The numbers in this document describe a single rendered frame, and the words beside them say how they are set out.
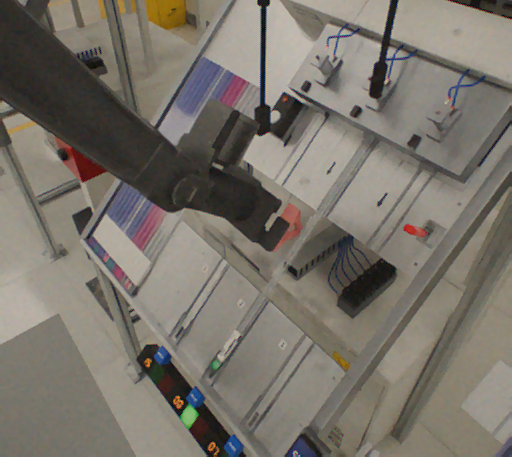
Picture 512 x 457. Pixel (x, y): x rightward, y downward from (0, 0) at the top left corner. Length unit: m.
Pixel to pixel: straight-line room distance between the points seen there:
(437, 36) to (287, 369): 0.57
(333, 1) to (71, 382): 0.90
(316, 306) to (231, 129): 0.68
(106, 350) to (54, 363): 0.71
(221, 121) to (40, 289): 1.67
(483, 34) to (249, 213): 0.41
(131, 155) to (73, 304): 1.61
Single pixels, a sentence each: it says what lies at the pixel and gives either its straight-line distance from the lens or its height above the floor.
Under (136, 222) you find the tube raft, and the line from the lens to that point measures 1.04.
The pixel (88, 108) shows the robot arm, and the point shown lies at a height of 1.35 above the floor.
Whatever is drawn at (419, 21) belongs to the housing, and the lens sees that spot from 0.79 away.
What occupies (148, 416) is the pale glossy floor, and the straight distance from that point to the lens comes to 1.69.
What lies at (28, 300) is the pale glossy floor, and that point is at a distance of 2.08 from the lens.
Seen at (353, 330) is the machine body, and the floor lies 0.62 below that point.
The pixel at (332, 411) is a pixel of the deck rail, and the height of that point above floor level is 0.82.
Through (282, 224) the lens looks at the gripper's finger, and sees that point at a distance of 0.59.
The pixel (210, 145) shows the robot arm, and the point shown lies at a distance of 0.49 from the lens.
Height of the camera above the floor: 1.53
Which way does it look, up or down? 43 degrees down
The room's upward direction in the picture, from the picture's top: straight up
